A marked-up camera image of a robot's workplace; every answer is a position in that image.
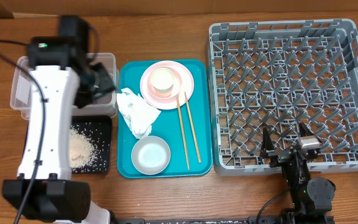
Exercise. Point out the grey white bowl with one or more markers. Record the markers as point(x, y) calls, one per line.
point(150, 155)

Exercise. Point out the white napkin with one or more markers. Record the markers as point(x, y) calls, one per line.
point(137, 113)

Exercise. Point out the white rice pile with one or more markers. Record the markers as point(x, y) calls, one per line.
point(86, 148)

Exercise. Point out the grey dishwasher rack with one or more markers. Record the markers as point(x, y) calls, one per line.
point(276, 75)

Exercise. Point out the teal serving tray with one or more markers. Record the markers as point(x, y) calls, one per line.
point(167, 126)

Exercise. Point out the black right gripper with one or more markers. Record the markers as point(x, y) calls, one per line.
point(279, 155)

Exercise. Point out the right wooden chopstick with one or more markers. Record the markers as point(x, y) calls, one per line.
point(193, 129)

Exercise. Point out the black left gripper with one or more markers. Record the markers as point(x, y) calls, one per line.
point(104, 82)

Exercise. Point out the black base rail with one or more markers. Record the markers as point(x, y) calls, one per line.
point(249, 220)

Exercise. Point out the black tray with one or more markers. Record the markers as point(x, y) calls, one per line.
point(48, 152)

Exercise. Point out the clear plastic bin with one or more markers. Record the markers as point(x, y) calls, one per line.
point(20, 99)

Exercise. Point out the wooden chopstick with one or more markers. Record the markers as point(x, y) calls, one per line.
point(193, 129)
point(183, 133)

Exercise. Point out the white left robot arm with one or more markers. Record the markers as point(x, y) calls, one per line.
point(62, 77)

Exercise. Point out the pink shallow bowl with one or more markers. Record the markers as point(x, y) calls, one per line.
point(176, 85)

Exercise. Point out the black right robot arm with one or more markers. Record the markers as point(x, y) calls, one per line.
point(311, 197)

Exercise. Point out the left wooden chopstick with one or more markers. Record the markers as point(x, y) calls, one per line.
point(183, 133)

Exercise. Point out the white cup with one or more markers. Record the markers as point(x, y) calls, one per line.
point(161, 80)

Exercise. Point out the pink plate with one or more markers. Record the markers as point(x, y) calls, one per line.
point(187, 85)

